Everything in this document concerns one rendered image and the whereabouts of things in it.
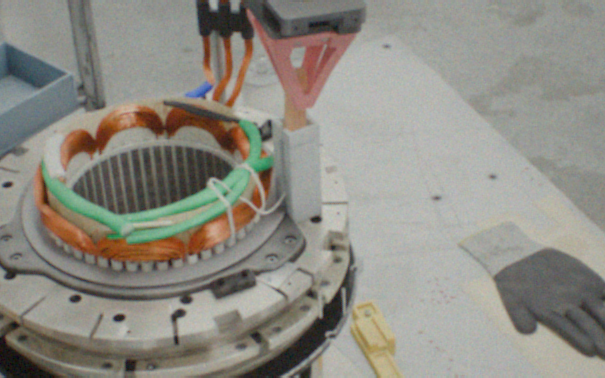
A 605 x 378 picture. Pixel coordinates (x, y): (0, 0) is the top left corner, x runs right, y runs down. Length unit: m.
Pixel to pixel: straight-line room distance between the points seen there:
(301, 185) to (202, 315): 0.14
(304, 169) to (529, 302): 0.47
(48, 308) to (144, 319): 0.08
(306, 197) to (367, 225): 0.51
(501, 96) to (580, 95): 0.19
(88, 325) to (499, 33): 2.56
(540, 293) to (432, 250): 0.15
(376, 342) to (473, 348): 0.11
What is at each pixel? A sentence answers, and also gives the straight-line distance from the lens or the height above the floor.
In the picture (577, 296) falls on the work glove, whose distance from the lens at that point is 1.46.
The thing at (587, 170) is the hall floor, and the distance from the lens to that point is 2.99.
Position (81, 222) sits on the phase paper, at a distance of 1.02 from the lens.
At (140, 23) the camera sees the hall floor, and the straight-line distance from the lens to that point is 3.56.
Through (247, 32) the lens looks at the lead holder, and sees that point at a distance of 1.12.
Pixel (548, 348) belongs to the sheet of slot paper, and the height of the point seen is 0.78.
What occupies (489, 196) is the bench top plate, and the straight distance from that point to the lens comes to 1.61.
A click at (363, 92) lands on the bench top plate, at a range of 1.80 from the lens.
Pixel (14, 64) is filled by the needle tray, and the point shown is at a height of 1.04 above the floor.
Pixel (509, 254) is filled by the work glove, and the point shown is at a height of 0.79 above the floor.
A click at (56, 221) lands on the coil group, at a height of 1.13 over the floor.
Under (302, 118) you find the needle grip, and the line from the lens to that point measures 1.02.
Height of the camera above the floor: 1.77
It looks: 37 degrees down
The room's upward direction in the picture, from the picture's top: 3 degrees counter-clockwise
